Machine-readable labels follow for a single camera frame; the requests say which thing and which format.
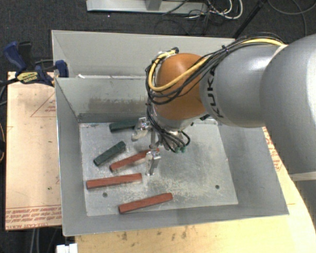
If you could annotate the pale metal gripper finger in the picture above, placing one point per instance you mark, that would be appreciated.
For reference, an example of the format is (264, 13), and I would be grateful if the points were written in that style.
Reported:
(154, 165)
(149, 165)

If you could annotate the dark green flat block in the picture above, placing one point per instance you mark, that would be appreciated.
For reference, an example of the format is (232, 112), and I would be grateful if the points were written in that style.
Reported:
(109, 153)
(122, 126)

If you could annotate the red-brown flat block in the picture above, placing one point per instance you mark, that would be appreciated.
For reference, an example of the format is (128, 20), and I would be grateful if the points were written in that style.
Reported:
(126, 162)
(144, 203)
(113, 181)

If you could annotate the grey metal bin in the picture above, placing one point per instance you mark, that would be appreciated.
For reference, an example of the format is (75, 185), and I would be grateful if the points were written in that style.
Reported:
(200, 173)

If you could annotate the black cylinder on white bracket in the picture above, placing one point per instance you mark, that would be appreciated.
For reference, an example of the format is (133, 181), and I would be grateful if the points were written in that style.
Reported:
(205, 117)

